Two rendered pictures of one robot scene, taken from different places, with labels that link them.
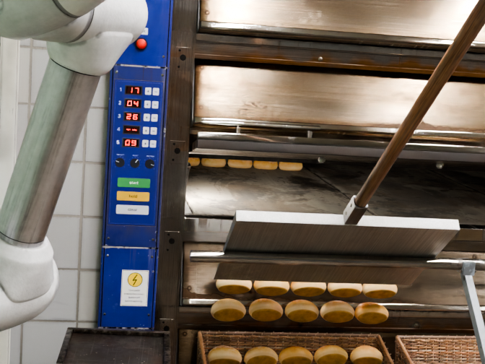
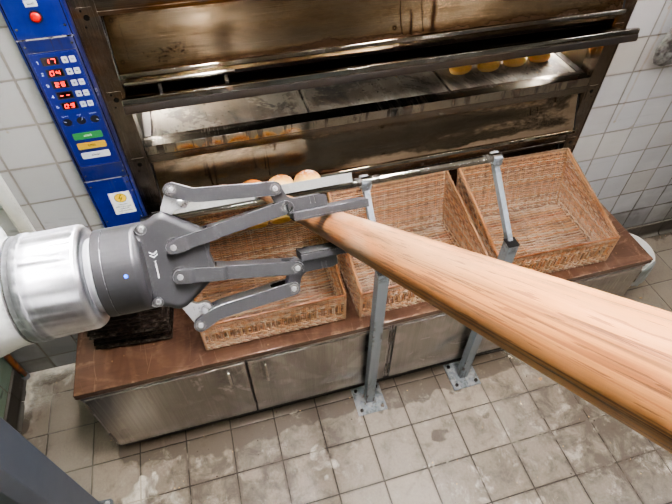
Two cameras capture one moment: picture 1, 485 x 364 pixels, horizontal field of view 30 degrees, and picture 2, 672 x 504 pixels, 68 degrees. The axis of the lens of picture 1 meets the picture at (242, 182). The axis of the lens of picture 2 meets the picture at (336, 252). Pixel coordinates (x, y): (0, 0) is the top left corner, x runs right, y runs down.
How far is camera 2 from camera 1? 120 cm
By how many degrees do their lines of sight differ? 39
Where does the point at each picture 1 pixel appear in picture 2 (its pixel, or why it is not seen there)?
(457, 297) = (370, 158)
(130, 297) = (122, 208)
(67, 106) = not seen: outside the picture
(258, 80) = (170, 24)
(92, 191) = (56, 143)
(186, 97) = (105, 53)
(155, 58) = (57, 28)
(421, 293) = (342, 161)
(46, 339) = not seen: hidden behind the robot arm
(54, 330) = not seen: hidden behind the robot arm
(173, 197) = (128, 134)
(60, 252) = (53, 189)
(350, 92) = (259, 20)
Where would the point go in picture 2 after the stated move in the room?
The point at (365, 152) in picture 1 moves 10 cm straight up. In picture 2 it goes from (277, 89) to (274, 59)
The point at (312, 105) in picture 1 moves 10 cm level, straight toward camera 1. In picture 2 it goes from (226, 40) to (223, 55)
